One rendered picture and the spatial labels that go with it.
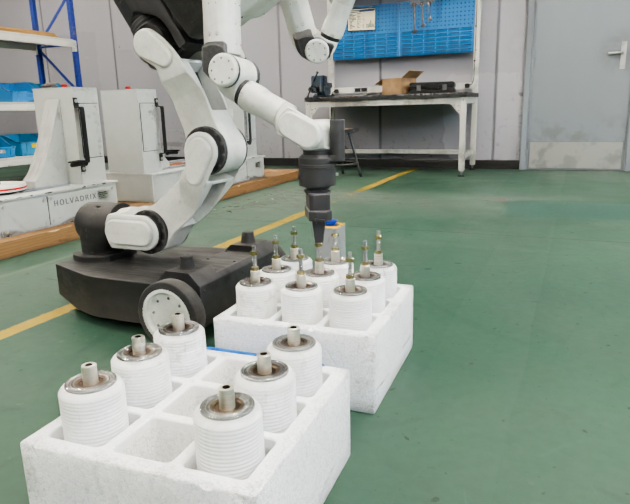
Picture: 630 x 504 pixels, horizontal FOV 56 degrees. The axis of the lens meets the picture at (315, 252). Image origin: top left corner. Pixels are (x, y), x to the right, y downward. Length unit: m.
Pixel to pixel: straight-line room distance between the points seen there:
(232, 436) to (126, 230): 1.23
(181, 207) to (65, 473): 1.06
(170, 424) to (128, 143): 3.19
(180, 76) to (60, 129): 1.93
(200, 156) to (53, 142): 1.96
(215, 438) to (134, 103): 3.33
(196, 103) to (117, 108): 2.32
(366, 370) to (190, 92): 0.97
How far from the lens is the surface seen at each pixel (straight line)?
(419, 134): 6.49
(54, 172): 3.61
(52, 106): 3.67
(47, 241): 3.26
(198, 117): 1.79
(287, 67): 7.03
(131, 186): 4.07
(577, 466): 1.24
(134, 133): 4.01
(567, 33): 6.31
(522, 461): 1.22
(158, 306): 1.70
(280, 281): 1.46
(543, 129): 6.29
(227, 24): 1.49
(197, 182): 1.75
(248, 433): 0.82
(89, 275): 1.93
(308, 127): 1.35
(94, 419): 0.95
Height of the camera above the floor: 0.65
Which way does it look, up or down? 14 degrees down
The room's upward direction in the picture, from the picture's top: 2 degrees counter-clockwise
